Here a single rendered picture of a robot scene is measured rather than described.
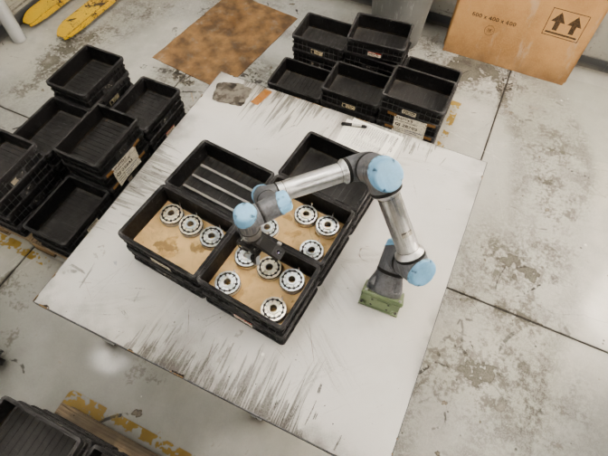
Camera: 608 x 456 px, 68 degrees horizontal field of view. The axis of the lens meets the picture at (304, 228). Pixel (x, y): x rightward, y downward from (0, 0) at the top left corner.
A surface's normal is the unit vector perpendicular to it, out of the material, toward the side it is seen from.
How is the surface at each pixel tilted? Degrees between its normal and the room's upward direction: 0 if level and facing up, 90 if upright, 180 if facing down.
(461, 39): 73
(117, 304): 0
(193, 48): 0
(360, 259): 0
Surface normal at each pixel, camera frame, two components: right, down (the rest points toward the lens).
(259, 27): 0.01, -0.51
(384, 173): 0.28, 0.18
